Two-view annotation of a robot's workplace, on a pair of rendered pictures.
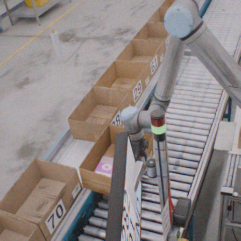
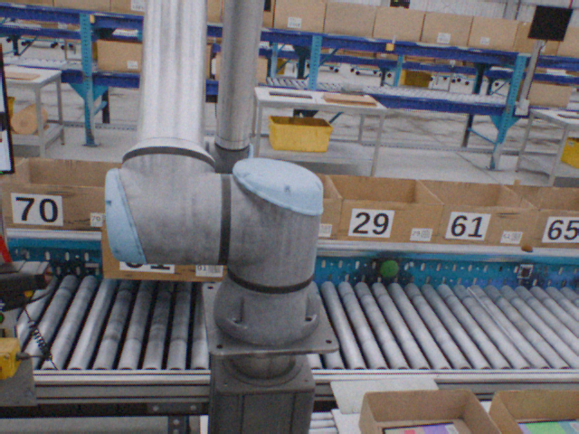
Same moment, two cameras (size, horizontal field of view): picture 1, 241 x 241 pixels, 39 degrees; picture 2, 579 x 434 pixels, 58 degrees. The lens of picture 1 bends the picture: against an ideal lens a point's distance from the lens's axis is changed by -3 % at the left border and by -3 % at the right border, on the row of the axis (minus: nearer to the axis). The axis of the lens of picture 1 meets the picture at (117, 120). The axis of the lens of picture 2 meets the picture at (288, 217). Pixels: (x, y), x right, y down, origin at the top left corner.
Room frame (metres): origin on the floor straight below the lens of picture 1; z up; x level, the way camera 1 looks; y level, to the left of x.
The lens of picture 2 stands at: (0.77, -1.37, 1.70)
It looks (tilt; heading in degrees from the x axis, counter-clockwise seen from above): 22 degrees down; 50
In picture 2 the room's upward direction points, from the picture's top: 6 degrees clockwise
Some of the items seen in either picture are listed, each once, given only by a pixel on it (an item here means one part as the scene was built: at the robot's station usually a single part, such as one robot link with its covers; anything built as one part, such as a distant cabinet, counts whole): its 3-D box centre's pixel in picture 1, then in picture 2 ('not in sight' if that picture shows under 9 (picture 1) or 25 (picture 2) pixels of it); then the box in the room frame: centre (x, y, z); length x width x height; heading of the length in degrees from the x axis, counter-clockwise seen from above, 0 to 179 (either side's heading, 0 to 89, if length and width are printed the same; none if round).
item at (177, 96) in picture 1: (189, 98); (469, 325); (2.27, -0.61, 0.72); 0.52 x 0.05 x 0.05; 59
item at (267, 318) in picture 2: not in sight; (268, 288); (1.27, -0.74, 1.22); 0.19 x 0.19 x 0.10
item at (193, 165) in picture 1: (162, 160); not in sight; (1.65, -0.24, 0.72); 0.52 x 0.05 x 0.05; 59
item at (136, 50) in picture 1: (140, 58); (470, 212); (2.63, -0.29, 0.96); 0.39 x 0.29 x 0.17; 149
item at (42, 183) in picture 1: (41, 197); (72, 193); (1.30, 0.49, 0.97); 0.39 x 0.29 x 0.17; 149
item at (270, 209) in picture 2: not in sight; (270, 217); (1.26, -0.74, 1.36); 0.17 x 0.15 x 0.18; 152
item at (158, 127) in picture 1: (158, 122); not in sight; (0.94, -0.14, 1.62); 0.05 x 0.05 x 0.06
